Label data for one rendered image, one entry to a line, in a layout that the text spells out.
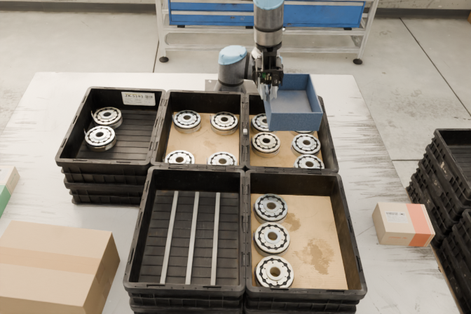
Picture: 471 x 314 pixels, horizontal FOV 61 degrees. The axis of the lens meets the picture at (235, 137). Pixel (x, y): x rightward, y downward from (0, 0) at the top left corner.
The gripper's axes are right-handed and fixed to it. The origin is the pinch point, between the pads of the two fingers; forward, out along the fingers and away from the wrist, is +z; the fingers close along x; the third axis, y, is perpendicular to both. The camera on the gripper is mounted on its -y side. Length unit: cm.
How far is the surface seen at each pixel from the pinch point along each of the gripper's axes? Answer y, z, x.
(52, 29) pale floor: -240, 98, -178
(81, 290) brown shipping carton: 49, 22, -51
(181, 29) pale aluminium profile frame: -193, 79, -53
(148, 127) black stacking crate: -18, 26, -44
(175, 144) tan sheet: -8.2, 26.7, -32.8
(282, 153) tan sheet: -4.5, 30.2, 6.0
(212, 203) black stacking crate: 18.2, 28.1, -18.7
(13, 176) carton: 0, 31, -91
